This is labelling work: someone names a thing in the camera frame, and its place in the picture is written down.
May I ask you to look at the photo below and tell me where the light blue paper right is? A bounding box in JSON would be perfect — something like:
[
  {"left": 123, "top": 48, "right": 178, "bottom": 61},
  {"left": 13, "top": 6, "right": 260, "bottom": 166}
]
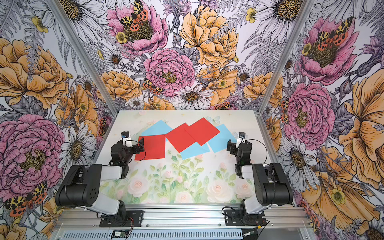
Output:
[{"left": 208, "top": 125, "right": 237, "bottom": 153}]

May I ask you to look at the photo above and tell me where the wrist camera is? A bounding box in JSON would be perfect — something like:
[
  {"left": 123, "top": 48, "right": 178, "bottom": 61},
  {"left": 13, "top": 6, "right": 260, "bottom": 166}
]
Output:
[
  {"left": 236, "top": 132, "right": 246, "bottom": 148},
  {"left": 121, "top": 131, "right": 133, "bottom": 148}
]

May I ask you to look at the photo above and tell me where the small green circuit board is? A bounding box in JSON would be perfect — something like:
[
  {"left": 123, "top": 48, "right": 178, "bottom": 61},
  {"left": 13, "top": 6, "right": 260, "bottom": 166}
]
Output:
[{"left": 111, "top": 231, "right": 130, "bottom": 240}]

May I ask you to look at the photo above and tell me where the red paper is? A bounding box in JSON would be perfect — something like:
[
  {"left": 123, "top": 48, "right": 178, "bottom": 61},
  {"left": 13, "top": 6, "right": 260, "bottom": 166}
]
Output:
[
  {"left": 135, "top": 135, "right": 166, "bottom": 161},
  {"left": 165, "top": 123, "right": 196, "bottom": 153},
  {"left": 186, "top": 118, "right": 220, "bottom": 146}
]

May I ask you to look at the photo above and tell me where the aluminium frame post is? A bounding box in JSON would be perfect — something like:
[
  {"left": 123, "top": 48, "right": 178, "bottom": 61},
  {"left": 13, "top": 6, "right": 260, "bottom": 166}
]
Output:
[
  {"left": 47, "top": 1, "right": 119, "bottom": 117},
  {"left": 255, "top": 0, "right": 315, "bottom": 116}
]

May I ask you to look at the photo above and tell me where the light blue paper left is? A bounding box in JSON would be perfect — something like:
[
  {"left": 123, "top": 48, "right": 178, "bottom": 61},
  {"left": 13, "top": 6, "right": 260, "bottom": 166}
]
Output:
[{"left": 140, "top": 121, "right": 173, "bottom": 137}]

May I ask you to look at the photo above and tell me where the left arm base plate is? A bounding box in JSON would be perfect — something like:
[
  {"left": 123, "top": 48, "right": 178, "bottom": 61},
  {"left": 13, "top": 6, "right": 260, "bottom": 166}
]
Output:
[{"left": 99, "top": 211, "right": 144, "bottom": 228}]

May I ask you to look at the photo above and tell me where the light blue paper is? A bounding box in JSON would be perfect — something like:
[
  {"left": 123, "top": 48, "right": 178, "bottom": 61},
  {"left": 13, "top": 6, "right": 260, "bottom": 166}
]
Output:
[
  {"left": 140, "top": 121, "right": 173, "bottom": 137},
  {"left": 208, "top": 125, "right": 237, "bottom": 153},
  {"left": 181, "top": 142, "right": 210, "bottom": 160}
]

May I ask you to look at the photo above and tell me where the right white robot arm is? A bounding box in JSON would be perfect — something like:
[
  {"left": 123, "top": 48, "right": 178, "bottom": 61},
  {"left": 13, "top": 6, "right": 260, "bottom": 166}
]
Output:
[{"left": 224, "top": 139, "right": 294, "bottom": 226}]

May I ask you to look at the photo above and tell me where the light blue paper middle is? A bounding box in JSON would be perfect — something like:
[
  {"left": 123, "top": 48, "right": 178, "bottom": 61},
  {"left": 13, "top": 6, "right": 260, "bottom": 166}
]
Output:
[{"left": 181, "top": 142, "right": 210, "bottom": 160}]

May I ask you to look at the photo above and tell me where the aluminium front rail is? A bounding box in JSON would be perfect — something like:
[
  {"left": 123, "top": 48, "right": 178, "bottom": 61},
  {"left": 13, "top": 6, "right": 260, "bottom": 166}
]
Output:
[{"left": 55, "top": 204, "right": 310, "bottom": 231}]

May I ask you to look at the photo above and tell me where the perforated metal front panel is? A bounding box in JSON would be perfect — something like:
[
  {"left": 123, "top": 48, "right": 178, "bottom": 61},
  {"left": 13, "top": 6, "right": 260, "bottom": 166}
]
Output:
[{"left": 56, "top": 229, "right": 243, "bottom": 240}]

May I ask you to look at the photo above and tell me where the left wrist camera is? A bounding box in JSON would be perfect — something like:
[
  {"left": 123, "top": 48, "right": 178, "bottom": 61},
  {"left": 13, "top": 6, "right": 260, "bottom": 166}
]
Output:
[{"left": 121, "top": 131, "right": 133, "bottom": 148}]

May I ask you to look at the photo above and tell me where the left aluminium frame post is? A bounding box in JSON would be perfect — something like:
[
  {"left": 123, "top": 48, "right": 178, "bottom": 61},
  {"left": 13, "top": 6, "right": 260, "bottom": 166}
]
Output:
[{"left": 47, "top": 1, "right": 119, "bottom": 117}]

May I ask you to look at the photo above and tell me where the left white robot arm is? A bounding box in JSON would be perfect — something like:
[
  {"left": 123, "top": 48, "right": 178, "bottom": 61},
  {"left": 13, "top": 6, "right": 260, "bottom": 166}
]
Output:
[{"left": 55, "top": 132, "right": 145, "bottom": 228}]

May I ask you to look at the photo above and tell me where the right aluminium frame post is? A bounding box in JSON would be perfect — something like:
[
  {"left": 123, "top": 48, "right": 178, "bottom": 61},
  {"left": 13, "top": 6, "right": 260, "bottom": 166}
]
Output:
[{"left": 255, "top": 0, "right": 315, "bottom": 116}]

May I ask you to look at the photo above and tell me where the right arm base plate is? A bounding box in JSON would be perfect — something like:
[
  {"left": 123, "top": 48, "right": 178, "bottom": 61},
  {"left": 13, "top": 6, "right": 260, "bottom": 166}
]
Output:
[{"left": 222, "top": 209, "right": 267, "bottom": 227}]

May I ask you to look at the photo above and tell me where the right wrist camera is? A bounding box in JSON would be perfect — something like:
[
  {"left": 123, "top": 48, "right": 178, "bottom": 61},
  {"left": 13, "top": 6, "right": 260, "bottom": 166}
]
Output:
[{"left": 236, "top": 132, "right": 246, "bottom": 148}]

